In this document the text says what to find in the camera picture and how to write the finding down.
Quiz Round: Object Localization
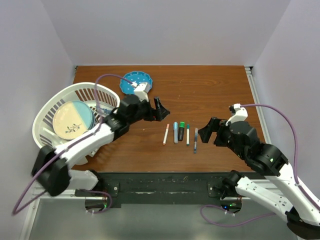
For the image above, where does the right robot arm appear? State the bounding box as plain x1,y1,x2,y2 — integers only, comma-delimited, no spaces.
198,117,320,240

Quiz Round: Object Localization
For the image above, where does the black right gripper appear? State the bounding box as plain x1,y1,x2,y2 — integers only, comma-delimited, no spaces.
197,116,246,159

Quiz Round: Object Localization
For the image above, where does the white orange marker pen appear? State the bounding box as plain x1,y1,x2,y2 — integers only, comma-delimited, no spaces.
162,123,170,146

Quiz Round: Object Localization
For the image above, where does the light blue highlighter pen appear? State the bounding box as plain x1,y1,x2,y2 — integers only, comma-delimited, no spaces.
173,121,179,144

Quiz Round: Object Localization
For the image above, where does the black green highlighter pen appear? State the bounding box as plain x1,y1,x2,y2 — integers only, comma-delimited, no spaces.
178,121,185,141

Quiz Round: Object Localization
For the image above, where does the teal dotted plate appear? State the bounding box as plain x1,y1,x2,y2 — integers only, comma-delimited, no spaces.
119,71,153,95

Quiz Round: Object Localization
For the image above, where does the white teal marker pen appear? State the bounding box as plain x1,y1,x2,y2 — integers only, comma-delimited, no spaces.
186,124,190,146

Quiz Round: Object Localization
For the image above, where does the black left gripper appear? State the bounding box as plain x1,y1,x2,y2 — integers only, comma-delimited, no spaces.
127,96,170,125

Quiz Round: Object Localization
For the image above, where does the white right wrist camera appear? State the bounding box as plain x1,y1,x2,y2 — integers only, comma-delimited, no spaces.
225,103,248,126

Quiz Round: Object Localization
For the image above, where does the blue white patterned dish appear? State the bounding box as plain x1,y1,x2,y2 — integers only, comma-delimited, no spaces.
95,103,113,116

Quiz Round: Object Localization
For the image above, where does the aluminium table frame rail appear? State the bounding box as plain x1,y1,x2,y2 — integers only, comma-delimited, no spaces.
244,65,308,240

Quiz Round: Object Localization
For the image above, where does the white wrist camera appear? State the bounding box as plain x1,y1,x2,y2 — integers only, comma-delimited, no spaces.
131,82,151,102
225,103,248,126

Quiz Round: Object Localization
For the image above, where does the blue ballpoint pen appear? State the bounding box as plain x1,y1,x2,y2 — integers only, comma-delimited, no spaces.
193,127,199,154

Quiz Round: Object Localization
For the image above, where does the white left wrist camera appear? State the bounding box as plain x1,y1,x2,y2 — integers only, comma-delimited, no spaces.
131,82,151,102

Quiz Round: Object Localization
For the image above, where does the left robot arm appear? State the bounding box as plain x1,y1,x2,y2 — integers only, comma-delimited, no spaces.
31,94,170,197

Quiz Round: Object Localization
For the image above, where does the beige blue plate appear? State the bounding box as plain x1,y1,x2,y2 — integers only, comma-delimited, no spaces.
52,100,95,141

